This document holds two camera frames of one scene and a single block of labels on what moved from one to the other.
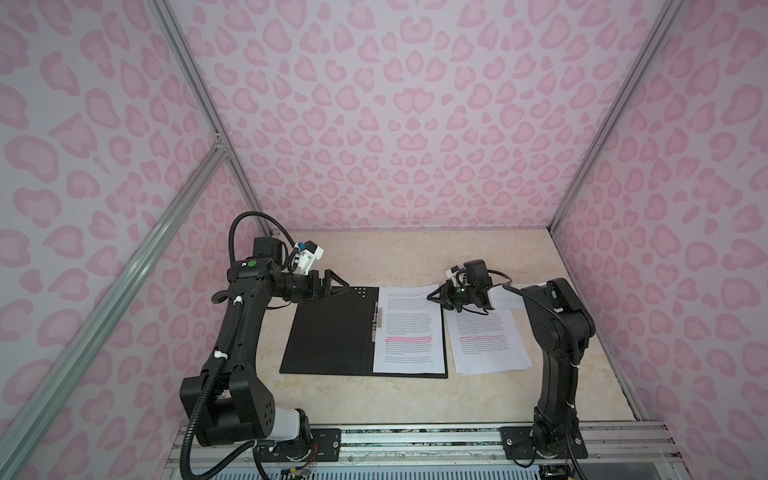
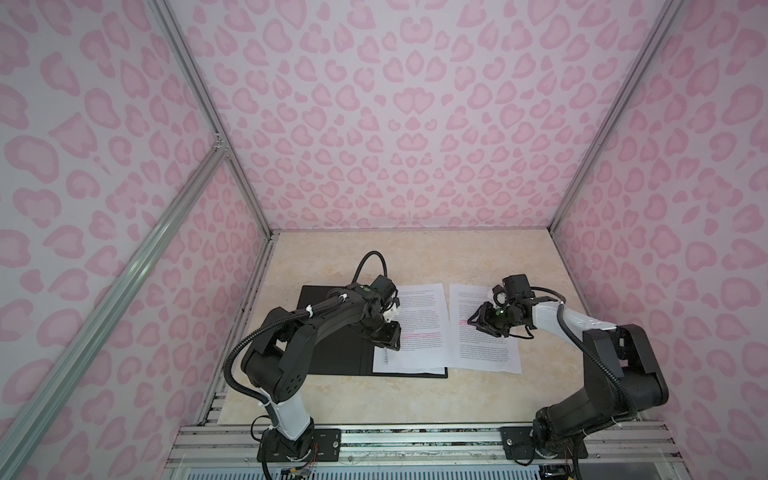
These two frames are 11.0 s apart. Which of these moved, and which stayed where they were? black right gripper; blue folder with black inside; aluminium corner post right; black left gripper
Moved: black left gripper; black right gripper
Stayed: blue folder with black inside; aluminium corner post right
